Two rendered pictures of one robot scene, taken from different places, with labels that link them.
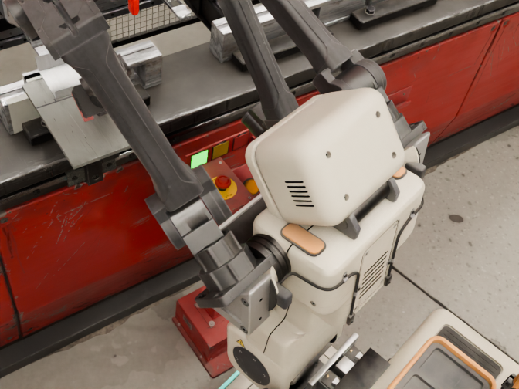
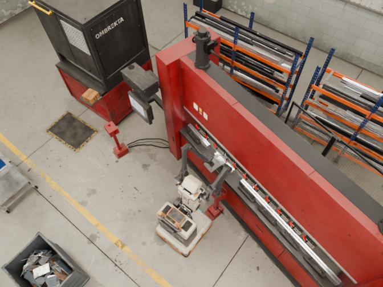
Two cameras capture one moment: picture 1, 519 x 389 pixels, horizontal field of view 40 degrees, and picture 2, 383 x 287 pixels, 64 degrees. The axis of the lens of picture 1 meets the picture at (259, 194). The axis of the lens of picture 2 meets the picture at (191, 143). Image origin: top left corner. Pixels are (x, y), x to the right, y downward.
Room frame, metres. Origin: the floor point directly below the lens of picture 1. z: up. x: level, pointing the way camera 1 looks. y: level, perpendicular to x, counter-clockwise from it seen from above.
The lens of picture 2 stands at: (1.00, -1.75, 4.83)
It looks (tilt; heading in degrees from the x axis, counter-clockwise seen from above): 57 degrees down; 97
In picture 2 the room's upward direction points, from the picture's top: 2 degrees counter-clockwise
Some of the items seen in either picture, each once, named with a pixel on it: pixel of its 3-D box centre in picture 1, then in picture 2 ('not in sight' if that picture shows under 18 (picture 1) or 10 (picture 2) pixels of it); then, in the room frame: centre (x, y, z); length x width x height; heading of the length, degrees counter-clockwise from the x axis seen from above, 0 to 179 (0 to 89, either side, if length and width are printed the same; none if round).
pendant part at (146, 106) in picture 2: not in sight; (141, 106); (-0.06, 1.01, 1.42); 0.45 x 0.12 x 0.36; 138
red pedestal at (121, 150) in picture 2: not in sight; (115, 139); (-0.69, 1.05, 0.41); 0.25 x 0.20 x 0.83; 43
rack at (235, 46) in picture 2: not in sight; (239, 61); (1.39, 2.68, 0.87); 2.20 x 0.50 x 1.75; 147
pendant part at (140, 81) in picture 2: not in sight; (143, 97); (-0.04, 1.11, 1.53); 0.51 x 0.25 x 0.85; 138
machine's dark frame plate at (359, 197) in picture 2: not in sight; (273, 151); (1.68, 0.11, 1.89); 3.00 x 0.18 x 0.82; 133
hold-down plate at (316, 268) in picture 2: not in sight; (314, 266); (2.33, -0.87, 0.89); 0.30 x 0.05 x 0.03; 133
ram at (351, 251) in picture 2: not in sight; (262, 163); (1.59, 0.02, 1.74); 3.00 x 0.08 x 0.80; 133
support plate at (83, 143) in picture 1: (86, 112); (214, 163); (1.04, 0.40, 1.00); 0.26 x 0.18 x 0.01; 43
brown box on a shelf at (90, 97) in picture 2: not in sight; (89, 95); (-1.09, 1.49, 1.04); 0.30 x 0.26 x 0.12; 147
